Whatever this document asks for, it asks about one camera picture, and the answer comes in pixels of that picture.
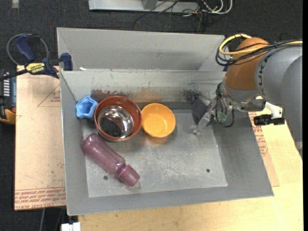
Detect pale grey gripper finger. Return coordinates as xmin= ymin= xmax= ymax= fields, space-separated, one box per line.
xmin=193 ymin=119 xmax=205 ymax=134
xmin=195 ymin=118 xmax=211 ymax=136

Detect orange bowl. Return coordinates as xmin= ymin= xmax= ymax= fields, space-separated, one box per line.
xmin=140 ymin=103 xmax=177 ymax=139

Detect grey metal bin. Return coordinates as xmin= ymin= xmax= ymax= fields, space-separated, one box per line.
xmin=56 ymin=27 xmax=275 ymax=217

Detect red-brown bowl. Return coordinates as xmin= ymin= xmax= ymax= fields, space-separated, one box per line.
xmin=93 ymin=95 xmax=143 ymax=142

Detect shiny metal bowl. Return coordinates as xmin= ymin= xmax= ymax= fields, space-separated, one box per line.
xmin=96 ymin=105 xmax=135 ymax=138

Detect purple plastic bottle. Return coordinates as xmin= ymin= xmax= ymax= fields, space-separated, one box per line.
xmin=80 ymin=132 xmax=141 ymax=187

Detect blue star-shaped cup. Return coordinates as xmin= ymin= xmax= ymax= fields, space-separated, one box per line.
xmin=75 ymin=95 xmax=100 ymax=120

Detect black cylinder on white bracket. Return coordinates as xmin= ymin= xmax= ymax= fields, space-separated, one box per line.
xmin=253 ymin=101 xmax=285 ymax=126

